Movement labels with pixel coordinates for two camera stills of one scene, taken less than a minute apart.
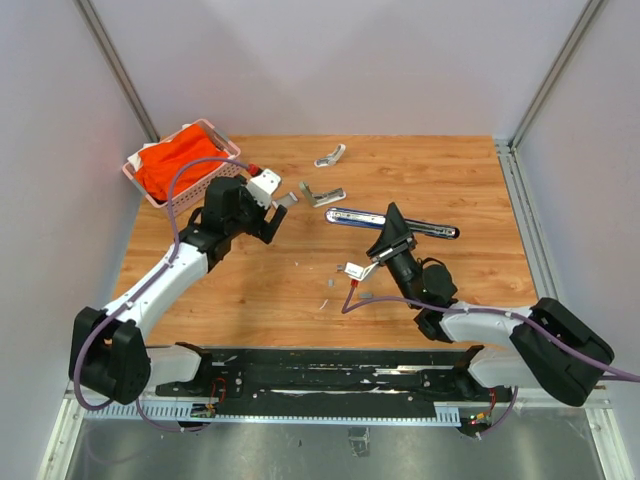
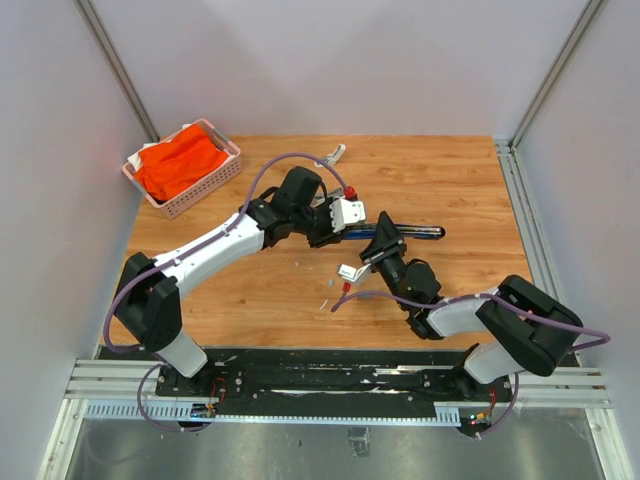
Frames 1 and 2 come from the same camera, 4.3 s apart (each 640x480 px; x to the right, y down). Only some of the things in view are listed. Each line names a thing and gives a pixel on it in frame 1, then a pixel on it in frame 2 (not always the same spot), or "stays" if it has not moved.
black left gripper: (258, 228) → (329, 234)
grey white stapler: (320, 198) stays
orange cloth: (157, 165) stays
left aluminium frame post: (94, 25) stays
